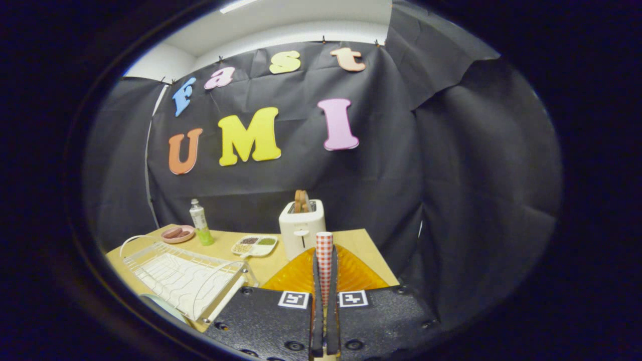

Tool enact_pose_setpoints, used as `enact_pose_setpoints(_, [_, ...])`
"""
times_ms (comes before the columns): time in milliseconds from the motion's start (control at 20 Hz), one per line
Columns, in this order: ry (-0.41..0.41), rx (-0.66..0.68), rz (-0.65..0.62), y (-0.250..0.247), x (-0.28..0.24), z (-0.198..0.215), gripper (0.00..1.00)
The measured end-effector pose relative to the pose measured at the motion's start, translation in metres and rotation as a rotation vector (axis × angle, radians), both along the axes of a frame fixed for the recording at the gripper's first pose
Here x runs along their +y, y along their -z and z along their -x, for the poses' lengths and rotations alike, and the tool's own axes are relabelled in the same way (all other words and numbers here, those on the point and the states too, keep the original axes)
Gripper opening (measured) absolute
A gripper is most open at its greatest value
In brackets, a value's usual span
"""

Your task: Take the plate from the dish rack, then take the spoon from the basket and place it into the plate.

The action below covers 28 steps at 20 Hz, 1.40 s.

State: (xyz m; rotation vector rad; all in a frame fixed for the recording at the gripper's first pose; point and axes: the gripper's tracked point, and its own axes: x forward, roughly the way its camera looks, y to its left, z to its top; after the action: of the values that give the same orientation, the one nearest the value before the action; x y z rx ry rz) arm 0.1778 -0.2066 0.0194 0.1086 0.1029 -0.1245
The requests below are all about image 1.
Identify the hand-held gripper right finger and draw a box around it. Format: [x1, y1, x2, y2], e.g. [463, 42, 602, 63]
[325, 245, 439, 359]

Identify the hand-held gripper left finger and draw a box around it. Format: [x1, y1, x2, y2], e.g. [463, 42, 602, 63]
[203, 245, 324, 359]

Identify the red checked handle spoon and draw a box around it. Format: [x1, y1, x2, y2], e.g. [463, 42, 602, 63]
[315, 232, 334, 306]

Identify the white wire dish rack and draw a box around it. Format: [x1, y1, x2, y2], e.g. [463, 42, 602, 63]
[119, 235, 259, 324]

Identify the pale green plate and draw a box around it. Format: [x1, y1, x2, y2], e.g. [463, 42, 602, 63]
[139, 294, 191, 325]

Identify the small pink plate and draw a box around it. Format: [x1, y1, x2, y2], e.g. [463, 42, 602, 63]
[160, 225, 196, 244]

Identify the white toaster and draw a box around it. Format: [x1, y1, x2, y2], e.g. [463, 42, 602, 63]
[279, 200, 327, 260]

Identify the white divided grain tray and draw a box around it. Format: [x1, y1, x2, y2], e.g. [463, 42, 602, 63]
[231, 235, 278, 258]

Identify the black backdrop cloth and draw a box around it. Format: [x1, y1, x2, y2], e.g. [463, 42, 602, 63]
[83, 0, 562, 326]

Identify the clear bottle green liquid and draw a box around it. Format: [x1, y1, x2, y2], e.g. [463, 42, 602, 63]
[189, 199, 215, 246]

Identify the ceiling light panel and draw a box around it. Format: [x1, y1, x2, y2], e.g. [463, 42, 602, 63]
[220, 0, 261, 14]

